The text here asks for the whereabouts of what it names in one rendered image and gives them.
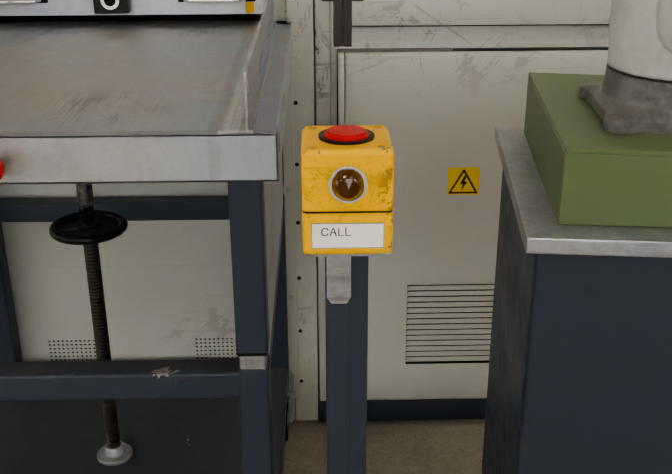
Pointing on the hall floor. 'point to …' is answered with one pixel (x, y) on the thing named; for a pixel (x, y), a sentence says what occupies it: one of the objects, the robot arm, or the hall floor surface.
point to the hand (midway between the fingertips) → (342, 1)
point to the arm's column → (577, 361)
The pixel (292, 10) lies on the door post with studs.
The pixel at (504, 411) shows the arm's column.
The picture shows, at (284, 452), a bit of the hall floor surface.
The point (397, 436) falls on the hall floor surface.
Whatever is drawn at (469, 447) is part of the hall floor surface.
